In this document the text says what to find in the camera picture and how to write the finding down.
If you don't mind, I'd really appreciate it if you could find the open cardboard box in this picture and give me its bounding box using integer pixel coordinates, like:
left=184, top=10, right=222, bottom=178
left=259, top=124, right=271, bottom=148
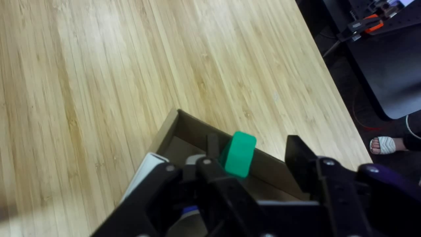
left=151, top=111, right=321, bottom=237

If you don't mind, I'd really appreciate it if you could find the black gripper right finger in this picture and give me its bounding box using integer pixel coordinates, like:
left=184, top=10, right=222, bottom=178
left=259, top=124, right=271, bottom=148
left=285, top=136, right=421, bottom=237

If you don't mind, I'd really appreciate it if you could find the blue tape roll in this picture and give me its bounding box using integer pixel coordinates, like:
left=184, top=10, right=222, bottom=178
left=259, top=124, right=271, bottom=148
left=181, top=206, right=200, bottom=218

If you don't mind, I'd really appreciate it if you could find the white and yellow card box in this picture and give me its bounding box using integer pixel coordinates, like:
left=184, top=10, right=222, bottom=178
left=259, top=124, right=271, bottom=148
left=122, top=152, right=168, bottom=201

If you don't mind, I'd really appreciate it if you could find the green rectangular block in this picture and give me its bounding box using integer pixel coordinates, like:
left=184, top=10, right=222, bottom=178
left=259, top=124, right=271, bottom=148
left=222, top=132, right=256, bottom=178

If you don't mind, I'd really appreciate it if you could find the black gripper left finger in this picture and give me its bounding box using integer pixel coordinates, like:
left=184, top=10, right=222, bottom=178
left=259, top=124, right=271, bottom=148
left=90, top=159, right=272, bottom=237

